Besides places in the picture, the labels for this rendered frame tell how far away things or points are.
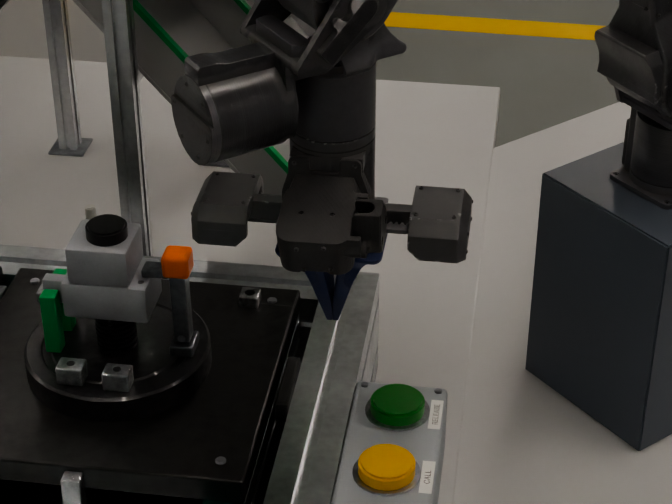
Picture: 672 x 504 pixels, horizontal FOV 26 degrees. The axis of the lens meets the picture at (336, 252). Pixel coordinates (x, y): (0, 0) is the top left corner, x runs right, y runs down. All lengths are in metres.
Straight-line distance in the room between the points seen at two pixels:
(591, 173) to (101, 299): 0.41
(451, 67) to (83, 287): 2.85
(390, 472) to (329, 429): 0.08
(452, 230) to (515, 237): 0.53
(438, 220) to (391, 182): 0.61
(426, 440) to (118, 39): 0.41
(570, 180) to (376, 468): 0.31
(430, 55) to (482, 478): 2.80
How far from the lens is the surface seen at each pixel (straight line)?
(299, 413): 1.08
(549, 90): 3.76
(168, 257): 1.05
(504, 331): 1.35
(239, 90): 0.89
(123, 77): 1.22
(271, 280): 1.23
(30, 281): 1.23
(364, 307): 1.19
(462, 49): 3.96
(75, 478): 1.03
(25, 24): 2.30
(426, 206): 0.98
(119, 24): 1.20
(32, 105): 1.77
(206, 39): 1.33
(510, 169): 1.61
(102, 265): 1.05
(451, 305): 1.38
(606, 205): 1.16
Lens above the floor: 1.64
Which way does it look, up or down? 32 degrees down
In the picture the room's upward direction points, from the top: straight up
